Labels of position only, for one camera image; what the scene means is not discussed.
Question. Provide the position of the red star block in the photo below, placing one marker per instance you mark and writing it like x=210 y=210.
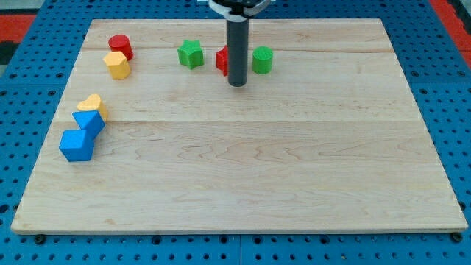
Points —
x=221 y=60

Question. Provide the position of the green star block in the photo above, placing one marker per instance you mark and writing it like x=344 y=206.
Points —
x=190 y=54

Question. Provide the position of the green cylinder block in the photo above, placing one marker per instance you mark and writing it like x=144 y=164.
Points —
x=262 y=58

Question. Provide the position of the light wooden board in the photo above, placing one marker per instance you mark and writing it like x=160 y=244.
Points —
x=330 y=141

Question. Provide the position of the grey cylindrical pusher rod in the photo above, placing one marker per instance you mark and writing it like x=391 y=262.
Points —
x=237 y=52

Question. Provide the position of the yellow hexagon block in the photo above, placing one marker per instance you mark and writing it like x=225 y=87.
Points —
x=117 y=65

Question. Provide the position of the blue pentagon block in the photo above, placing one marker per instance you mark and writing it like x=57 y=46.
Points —
x=90 y=120

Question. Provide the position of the yellow heart block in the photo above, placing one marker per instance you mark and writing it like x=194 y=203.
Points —
x=94 y=102

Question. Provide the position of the red cylinder block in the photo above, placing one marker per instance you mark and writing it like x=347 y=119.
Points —
x=121 y=43

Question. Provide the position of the blue cube block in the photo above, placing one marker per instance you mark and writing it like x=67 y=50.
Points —
x=76 y=145

